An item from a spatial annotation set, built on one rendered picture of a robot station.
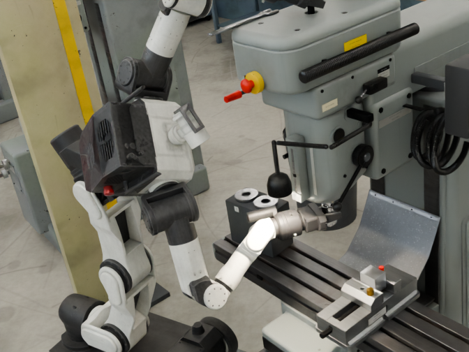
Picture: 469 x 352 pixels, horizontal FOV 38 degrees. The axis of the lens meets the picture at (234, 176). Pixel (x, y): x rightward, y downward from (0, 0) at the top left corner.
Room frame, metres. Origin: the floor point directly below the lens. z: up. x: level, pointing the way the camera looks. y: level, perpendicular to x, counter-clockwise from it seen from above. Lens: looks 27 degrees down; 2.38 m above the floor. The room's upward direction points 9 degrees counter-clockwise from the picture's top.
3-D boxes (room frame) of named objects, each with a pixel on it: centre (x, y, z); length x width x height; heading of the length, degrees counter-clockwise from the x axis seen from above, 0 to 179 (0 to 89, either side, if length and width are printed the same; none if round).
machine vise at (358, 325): (1.69, -0.36, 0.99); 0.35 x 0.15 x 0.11; 126
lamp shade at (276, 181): (1.71, -0.12, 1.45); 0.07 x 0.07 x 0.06
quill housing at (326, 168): (1.85, -0.29, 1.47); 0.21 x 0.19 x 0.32; 35
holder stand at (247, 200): (2.19, -0.07, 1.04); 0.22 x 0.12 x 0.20; 42
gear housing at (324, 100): (1.87, -0.32, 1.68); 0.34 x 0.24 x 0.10; 125
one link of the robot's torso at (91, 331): (2.15, 0.56, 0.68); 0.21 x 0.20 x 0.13; 53
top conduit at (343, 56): (1.75, -0.39, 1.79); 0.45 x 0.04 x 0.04; 125
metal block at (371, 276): (1.71, -0.38, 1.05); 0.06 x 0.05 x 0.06; 36
